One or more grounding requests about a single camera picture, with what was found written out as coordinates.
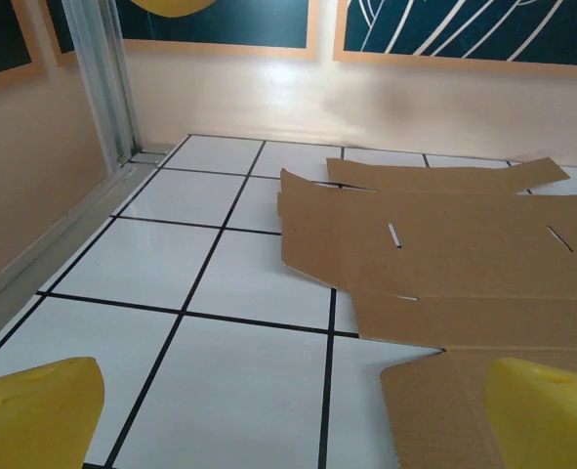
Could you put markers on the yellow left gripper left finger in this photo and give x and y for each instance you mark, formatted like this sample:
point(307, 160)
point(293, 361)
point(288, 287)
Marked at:
point(34, 420)

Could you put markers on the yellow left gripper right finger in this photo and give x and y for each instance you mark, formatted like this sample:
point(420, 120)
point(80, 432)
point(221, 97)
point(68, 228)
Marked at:
point(547, 425)

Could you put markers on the brown cardboard paper box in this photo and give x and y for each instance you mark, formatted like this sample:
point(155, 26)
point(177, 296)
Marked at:
point(439, 254)

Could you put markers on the aluminium side rail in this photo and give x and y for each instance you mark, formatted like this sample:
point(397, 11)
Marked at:
point(49, 234)

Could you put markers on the aluminium frame post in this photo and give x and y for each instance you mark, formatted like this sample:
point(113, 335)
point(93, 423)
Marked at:
point(102, 73)

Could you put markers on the teal wall panel yellow oval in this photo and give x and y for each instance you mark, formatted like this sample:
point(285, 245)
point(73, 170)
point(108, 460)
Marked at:
point(219, 24)

